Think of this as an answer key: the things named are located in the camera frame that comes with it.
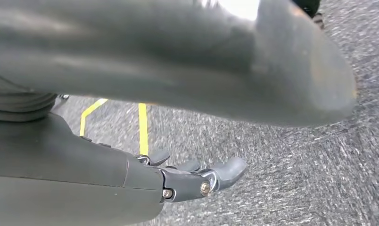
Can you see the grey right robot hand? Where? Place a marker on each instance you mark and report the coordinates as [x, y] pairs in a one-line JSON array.
[[67, 187]]

